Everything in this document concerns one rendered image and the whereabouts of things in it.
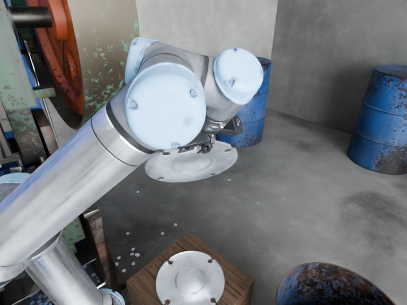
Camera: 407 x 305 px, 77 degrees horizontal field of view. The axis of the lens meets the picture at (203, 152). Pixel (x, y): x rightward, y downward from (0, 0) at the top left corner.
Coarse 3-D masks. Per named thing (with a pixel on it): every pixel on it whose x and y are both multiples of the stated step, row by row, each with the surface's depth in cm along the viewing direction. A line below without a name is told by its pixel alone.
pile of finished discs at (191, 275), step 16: (176, 256) 120; (192, 256) 120; (208, 256) 119; (160, 272) 112; (176, 272) 112; (192, 272) 112; (208, 272) 112; (160, 288) 106; (176, 288) 106; (192, 288) 105; (208, 288) 106; (176, 304) 100; (192, 304) 100; (208, 304) 100
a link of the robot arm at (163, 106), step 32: (160, 64) 24; (128, 96) 22; (160, 96) 22; (192, 96) 23; (96, 128) 26; (128, 128) 25; (160, 128) 23; (192, 128) 24; (64, 160) 27; (96, 160) 26; (128, 160) 27; (32, 192) 28; (64, 192) 28; (96, 192) 29; (0, 224) 30; (32, 224) 29; (64, 224) 31; (0, 256) 31; (32, 256) 38; (0, 288) 35
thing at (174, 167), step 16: (224, 144) 71; (160, 160) 73; (176, 160) 75; (192, 160) 78; (208, 160) 80; (224, 160) 81; (160, 176) 83; (176, 176) 86; (192, 176) 88; (208, 176) 91
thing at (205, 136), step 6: (204, 132) 50; (210, 132) 49; (198, 138) 55; (204, 138) 55; (210, 138) 56; (192, 144) 54; (198, 144) 55; (204, 144) 57; (180, 150) 56; (186, 150) 57
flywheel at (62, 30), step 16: (32, 0) 110; (48, 0) 87; (64, 0) 84; (64, 16) 89; (48, 32) 113; (64, 32) 92; (48, 48) 118; (64, 48) 103; (48, 64) 118; (64, 64) 110; (64, 80) 116; (80, 80) 100; (64, 96) 115; (80, 96) 95; (80, 112) 102
